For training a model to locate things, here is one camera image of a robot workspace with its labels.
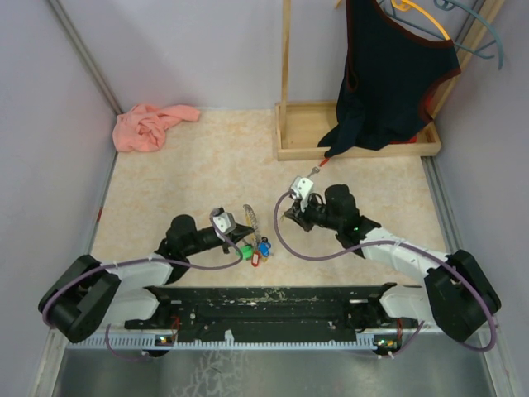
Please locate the key with red tag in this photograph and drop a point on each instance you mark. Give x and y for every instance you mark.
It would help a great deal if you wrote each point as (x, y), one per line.
(317, 169)

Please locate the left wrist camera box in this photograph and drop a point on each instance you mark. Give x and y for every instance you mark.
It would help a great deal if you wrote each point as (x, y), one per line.
(222, 221)

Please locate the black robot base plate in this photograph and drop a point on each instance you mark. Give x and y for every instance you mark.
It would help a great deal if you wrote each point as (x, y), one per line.
(270, 314)

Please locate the pink crumpled cloth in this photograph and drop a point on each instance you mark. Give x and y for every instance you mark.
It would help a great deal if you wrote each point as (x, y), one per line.
(143, 128)

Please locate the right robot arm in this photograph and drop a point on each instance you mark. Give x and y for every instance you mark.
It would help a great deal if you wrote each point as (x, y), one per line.
(452, 290)

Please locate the dark navy vest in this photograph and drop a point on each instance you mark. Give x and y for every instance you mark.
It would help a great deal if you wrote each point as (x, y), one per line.
(390, 74)

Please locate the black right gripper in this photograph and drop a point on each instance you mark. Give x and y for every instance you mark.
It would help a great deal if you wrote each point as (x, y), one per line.
(293, 213)

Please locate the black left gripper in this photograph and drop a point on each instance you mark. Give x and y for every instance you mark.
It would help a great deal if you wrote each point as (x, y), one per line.
(238, 234)

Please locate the key with blue tag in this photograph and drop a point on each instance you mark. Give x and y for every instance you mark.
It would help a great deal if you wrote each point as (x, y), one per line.
(264, 247)

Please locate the red key tag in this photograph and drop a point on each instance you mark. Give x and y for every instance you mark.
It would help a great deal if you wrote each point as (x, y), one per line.
(255, 259)

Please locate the green key tag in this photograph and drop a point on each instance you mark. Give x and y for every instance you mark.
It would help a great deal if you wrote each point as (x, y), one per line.
(247, 252)

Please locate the wooden clothes rack base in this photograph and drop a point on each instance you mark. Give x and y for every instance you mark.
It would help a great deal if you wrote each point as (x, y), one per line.
(300, 126)

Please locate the teal clothes hanger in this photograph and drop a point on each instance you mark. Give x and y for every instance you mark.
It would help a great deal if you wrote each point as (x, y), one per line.
(477, 38)

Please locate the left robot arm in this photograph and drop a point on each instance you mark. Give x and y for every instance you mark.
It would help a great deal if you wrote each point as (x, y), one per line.
(91, 294)

